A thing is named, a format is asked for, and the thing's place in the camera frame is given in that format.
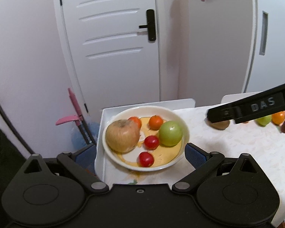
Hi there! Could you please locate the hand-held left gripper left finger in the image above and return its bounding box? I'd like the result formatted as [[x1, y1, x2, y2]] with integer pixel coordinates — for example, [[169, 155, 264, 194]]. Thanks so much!
[[24, 143, 110, 192]]

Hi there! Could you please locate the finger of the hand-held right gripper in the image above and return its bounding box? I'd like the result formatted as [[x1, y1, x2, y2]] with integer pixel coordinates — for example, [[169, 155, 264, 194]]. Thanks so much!
[[206, 100, 241, 124]]

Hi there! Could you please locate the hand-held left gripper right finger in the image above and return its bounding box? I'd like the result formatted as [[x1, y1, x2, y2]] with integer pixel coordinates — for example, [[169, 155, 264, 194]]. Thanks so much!
[[172, 142, 260, 192]]

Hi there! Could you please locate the brown kiwi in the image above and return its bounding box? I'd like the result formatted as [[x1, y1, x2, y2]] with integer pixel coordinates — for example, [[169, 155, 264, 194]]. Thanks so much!
[[205, 117, 230, 131]]

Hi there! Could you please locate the cream bowl with bear print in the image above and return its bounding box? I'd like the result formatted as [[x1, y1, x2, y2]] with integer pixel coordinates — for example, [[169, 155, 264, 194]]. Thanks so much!
[[102, 105, 189, 171]]

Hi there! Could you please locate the green apple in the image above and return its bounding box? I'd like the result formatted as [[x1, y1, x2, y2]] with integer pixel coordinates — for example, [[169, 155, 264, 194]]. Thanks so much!
[[256, 115, 272, 127], [159, 121, 183, 147]]

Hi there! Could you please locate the large yellow-red apple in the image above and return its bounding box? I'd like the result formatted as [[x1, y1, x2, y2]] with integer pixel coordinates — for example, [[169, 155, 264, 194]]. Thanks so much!
[[106, 120, 141, 153]]

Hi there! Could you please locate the red tomato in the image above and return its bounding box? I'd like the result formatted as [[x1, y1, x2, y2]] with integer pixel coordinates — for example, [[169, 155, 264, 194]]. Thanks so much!
[[139, 152, 155, 167], [144, 135, 160, 150]]

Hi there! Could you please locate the orange tomato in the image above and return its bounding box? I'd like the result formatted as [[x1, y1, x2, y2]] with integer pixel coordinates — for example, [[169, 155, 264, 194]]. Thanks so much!
[[149, 115, 164, 131]]

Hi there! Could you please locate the orange-red tomato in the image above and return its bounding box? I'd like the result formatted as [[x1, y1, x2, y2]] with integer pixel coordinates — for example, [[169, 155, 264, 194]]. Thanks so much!
[[128, 116, 142, 129]]

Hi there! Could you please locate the blue broom head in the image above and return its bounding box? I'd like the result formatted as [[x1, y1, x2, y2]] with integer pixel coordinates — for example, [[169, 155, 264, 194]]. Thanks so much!
[[71, 121, 98, 148]]

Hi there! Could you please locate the floral tablecloth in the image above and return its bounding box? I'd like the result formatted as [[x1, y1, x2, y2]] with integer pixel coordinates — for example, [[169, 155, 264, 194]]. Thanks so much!
[[104, 103, 285, 227]]

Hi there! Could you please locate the white rimmed table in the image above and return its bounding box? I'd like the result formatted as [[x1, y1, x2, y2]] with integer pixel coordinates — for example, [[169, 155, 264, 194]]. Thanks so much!
[[94, 92, 264, 184]]

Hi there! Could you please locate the white wardrobe door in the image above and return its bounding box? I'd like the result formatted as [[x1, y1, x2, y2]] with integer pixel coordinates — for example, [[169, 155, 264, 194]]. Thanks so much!
[[242, 0, 285, 93]]

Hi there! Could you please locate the white panel door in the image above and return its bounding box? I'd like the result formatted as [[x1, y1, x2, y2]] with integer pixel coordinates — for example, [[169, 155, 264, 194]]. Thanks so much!
[[53, 0, 162, 105]]

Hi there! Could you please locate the dark cloth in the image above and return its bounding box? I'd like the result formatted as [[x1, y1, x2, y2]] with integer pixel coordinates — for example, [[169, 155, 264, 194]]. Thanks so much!
[[0, 87, 36, 228]]

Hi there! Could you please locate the grey recessed door handle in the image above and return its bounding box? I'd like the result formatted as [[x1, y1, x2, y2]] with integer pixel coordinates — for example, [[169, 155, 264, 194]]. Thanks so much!
[[260, 11, 269, 55]]

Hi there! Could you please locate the black door handle lock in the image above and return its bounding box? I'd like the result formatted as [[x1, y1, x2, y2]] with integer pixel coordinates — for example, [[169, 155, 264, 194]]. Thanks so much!
[[139, 9, 157, 42]]

